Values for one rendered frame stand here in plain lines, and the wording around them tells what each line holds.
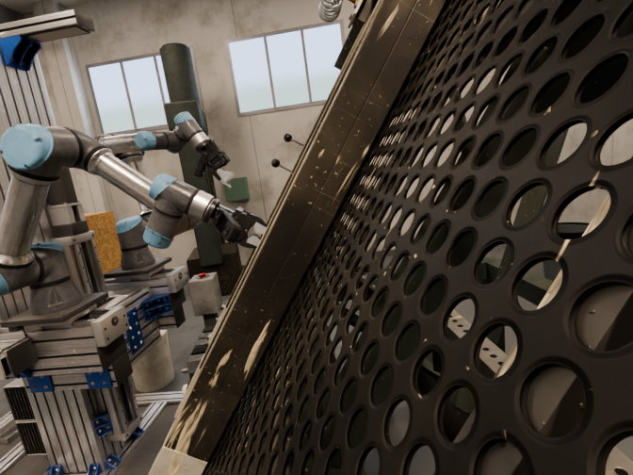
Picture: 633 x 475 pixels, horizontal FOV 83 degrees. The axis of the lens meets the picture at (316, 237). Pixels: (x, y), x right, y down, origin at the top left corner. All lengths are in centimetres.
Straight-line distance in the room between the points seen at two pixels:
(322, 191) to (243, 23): 506
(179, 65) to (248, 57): 106
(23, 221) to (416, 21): 112
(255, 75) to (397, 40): 478
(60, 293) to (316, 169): 116
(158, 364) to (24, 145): 199
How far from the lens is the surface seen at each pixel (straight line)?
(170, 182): 99
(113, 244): 328
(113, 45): 614
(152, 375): 290
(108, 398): 190
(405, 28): 53
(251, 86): 525
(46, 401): 200
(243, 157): 522
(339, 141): 48
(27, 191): 125
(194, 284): 184
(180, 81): 462
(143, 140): 162
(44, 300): 149
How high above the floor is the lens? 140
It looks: 11 degrees down
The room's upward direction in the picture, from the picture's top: 8 degrees counter-clockwise
